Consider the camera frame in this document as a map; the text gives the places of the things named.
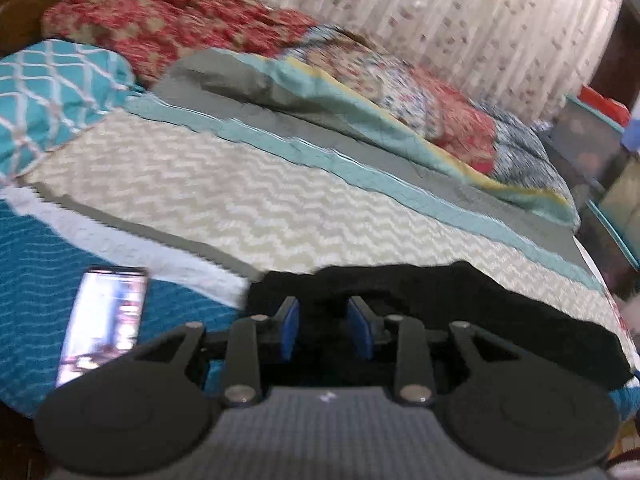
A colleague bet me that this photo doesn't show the teal lattice pillow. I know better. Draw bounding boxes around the teal lattice pillow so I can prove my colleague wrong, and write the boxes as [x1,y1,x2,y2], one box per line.
[1,39,142,185]

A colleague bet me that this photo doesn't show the clear storage bin teal lid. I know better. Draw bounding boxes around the clear storage bin teal lid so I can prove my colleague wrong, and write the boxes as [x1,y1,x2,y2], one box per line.
[542,96,630,208]

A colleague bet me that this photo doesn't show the black pants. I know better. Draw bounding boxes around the black pants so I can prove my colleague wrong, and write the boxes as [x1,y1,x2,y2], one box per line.
[245,261,631,390]

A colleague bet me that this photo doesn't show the smartphone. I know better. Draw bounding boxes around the smartphone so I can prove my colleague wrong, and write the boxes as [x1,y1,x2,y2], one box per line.
[55,266,149,387]

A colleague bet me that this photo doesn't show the beige leaf print curtain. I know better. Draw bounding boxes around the beige leaf print curtain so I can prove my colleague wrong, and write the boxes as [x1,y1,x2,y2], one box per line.
[262,0,624,120]

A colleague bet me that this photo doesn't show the patterned teal beige bedsheet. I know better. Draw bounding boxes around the patterned teal beige bedsheet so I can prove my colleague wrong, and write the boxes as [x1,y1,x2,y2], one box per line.
[0,46,640,418]

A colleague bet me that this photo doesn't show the red floral patchwork quilt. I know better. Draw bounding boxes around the red floral patchwork quilt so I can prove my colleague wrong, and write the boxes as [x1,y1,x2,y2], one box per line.
[41,0,564,191]

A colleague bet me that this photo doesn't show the red item on bin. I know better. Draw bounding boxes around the red item on bin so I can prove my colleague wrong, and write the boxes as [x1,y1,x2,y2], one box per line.
[578,86,630,127]

